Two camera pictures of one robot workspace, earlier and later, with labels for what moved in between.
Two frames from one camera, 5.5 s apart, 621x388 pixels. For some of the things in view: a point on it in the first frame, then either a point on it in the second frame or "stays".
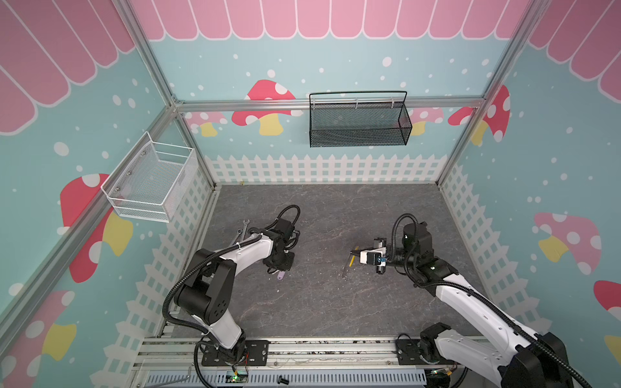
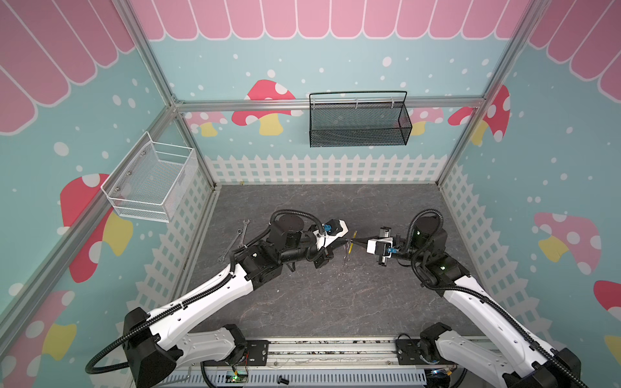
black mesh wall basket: [353, 124] stays
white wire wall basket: [152, 180] stays
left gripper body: [282, 262] to [323, 257]
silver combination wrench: [243, 230] stays
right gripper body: [365, 250] to [382, 246]
